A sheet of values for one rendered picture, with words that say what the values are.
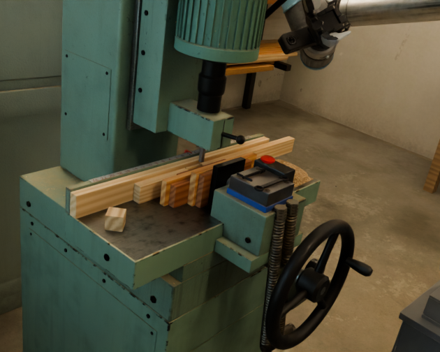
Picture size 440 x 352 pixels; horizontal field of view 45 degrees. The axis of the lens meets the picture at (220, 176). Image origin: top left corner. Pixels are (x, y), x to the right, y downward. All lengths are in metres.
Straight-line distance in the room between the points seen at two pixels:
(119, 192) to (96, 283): 0.27
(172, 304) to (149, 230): 0.16
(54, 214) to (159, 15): 0.53
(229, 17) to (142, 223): 0.42
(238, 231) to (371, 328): 1.45
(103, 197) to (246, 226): 0.28
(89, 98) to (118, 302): 0.48
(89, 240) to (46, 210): 0.36
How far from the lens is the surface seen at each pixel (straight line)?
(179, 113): 1.18
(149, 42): 1.17
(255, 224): 1.02
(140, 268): 0.94
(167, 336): 1.12
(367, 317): 2.48
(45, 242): 1.40
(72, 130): 1.39
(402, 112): 4.63
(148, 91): 1.19
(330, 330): 2.34
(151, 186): 1.10
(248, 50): 1.07
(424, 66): 4.52
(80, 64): 1.31
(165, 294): 1.07
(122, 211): 1.01
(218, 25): 1.04
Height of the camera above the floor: 1.43
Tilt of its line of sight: 25 degrees down
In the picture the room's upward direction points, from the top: 9 degrees clockwise
